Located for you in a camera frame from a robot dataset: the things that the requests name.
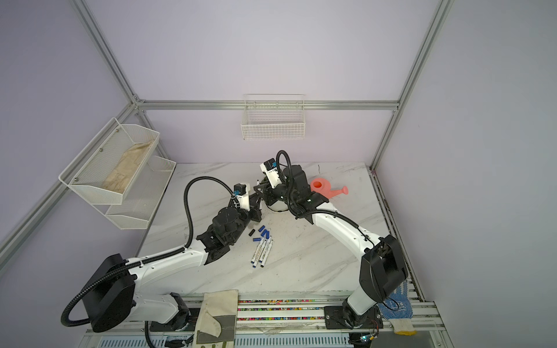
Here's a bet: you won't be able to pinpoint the white marker pen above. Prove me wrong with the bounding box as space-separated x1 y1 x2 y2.
257 239 272 265
251 238 266 268
260 239 274 268

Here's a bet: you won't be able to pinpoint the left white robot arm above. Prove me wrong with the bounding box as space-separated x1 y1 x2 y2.
62 207 261 333

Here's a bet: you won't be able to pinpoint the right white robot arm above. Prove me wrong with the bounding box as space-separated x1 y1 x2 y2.
255 159 408 329

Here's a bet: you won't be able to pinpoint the pink watering can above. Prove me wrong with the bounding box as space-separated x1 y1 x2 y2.
310 178 349 200

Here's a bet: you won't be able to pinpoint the beige canvas glove front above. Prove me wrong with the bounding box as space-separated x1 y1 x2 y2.
192 289 239 348

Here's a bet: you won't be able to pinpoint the beige glove in rack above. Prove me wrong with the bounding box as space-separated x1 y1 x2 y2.
102 141 154 194

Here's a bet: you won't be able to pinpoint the white two-tier mesh rack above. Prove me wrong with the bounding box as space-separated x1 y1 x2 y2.
59 118 176 230

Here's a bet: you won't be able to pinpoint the blue dotted work glove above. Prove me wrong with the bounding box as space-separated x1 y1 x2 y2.
379 281 416 336

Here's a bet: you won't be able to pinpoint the right black corrugated cable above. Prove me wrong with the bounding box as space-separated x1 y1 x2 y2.
276 149 301 210

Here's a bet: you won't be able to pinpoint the black corrugated cable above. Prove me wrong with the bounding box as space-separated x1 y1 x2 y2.
276 149 301 210
60 175 236 328

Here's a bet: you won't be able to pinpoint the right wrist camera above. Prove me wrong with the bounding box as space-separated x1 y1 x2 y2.
260 158 282 189

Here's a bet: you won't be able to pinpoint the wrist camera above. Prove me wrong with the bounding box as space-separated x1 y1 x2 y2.
260 158 282 189
234 183 251 211

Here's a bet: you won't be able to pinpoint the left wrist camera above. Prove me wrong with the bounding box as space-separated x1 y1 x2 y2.
234 183 251 211

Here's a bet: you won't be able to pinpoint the white wire wall basket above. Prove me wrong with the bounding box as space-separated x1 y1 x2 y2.
241 94 306 141

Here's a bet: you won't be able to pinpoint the aluminium frame rails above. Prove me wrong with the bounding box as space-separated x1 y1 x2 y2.
0 0 455 348

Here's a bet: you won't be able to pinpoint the left black corrugated cable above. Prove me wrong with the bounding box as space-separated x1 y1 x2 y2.
60 175 236 328

